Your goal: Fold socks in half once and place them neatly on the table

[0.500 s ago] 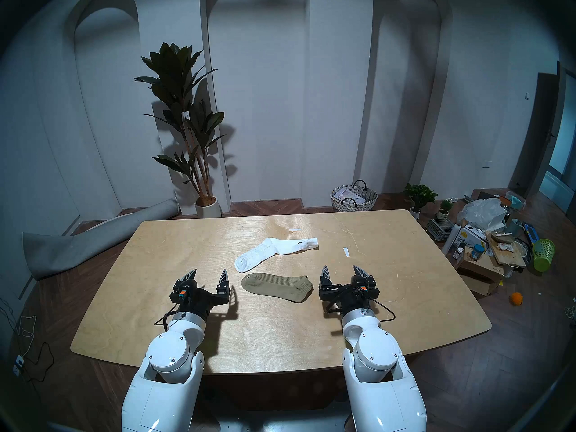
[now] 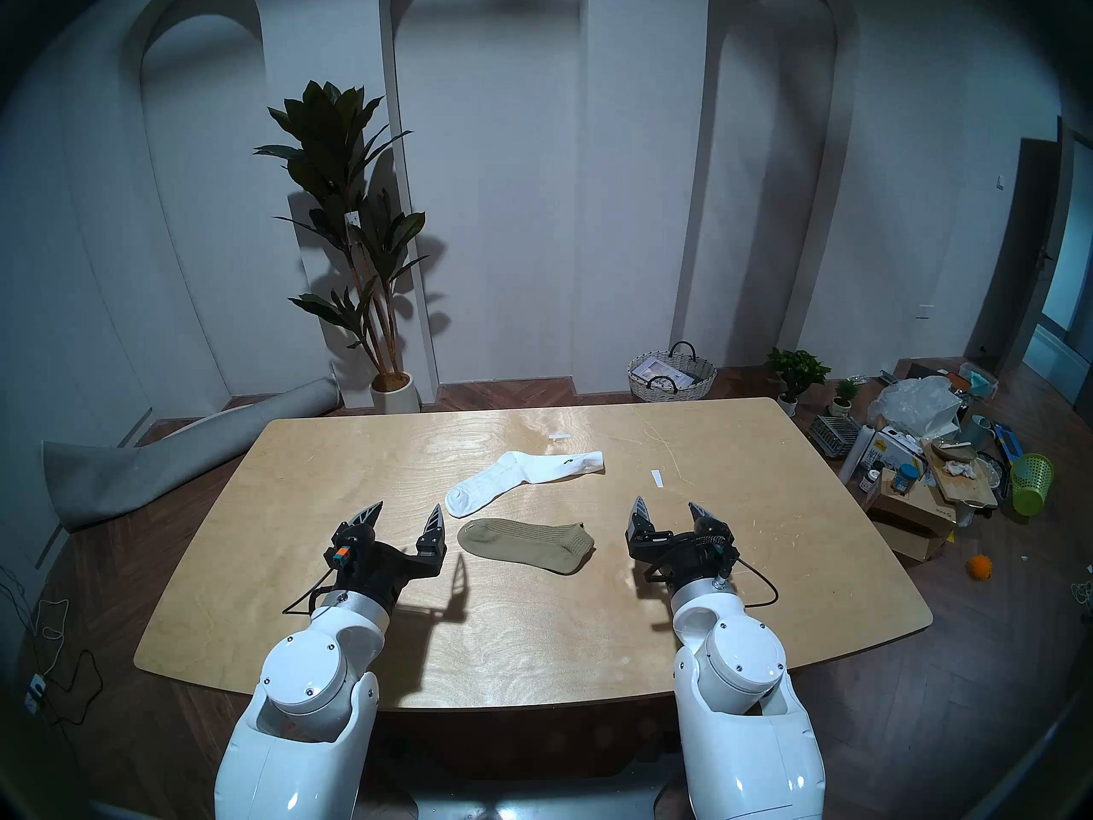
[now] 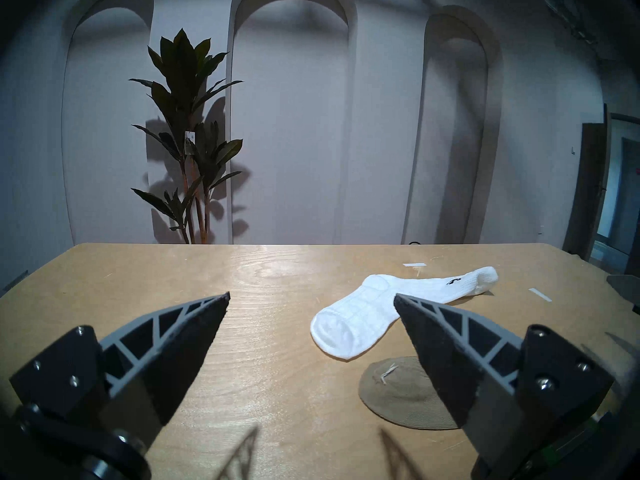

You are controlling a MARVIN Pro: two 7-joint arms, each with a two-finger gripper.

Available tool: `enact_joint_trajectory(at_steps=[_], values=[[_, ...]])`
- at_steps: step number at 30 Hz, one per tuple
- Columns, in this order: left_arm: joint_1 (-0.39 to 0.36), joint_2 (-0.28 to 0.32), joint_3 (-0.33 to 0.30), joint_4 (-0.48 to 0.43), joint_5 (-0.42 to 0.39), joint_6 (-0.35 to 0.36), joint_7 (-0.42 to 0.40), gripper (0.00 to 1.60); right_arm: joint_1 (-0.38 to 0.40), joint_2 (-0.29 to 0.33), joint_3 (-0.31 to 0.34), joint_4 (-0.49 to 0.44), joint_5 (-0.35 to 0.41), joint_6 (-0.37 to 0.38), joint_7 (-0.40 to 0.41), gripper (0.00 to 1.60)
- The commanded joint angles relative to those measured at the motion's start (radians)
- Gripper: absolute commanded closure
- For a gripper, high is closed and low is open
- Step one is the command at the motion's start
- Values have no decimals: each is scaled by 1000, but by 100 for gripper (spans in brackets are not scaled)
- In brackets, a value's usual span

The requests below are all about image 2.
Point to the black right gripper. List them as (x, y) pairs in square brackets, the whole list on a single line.
[(683, 553)]

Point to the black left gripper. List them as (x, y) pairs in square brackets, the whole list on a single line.
[(376, 566)]

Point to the olive ribbed sock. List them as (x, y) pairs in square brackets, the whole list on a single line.
[(521, 543)]

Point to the white sock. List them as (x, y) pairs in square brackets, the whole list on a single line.
[(512, 472)]

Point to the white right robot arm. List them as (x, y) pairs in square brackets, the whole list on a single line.
[(739, 664)]

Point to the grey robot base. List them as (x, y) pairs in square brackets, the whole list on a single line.
[(538, 799)]

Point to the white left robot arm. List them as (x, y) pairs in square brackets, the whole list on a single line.
[(307, 673)]

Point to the white plant pot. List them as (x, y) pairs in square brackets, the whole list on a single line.
[(394, 395)]

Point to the small bushy potted plant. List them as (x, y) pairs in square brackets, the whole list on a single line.
[(796, 370)]

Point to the tiny potted plant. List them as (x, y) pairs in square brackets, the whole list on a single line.
[(845, 393)]

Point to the white printed carton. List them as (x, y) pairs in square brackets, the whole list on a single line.
[(892, 447)]

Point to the blue lid jar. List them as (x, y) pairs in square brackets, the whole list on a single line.
[(905, 478)]

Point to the brown cardboard box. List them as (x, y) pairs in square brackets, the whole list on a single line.
[(914, 515)]

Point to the white plastic bag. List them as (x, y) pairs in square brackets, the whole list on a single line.
[(918, 404)]

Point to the rolled grey carpet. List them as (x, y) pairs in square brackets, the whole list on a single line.
[(128, 477)]

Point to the wooden cutting board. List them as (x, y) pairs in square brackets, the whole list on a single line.
[(965, 485)]

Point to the orange fruit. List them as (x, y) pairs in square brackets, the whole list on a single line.
[(980, 567)]

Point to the green plastic basket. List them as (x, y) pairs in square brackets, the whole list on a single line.
[(1031, 485)]

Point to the tall green leafy plant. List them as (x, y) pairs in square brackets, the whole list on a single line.
[(329, 135)]

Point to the white power strip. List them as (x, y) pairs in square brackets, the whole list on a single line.
[(34, 694)]

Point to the dark door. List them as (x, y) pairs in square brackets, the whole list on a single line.
[(1020, 246)]

